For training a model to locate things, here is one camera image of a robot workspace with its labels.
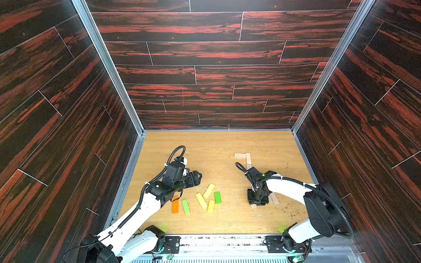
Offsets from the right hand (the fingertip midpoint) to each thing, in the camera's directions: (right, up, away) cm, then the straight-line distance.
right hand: (254, 201), depth 89 cm
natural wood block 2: (0, +18, +13) cm, 22 cm away
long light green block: (-37, -1, -4) cm, 37 cm away
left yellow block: (-28, +1, -2) cm, 28 cm away
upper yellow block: (-25, +5, +2) cm, 26 cm away
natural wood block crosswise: (-5, +24, +16) cm, 30 cm away
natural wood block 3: (+10, +2, -2) cm, 10 cm away
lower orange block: (-43, -1, -2) cm, 43 cm away
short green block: (-20, +2, -1) cm, 20 cm away
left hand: (-30, +15, -9) cm, 35 cm away
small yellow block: (-24, -1, -4) cm, 24 cm away
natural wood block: (+1, +22, +16) cm, 27 cm away
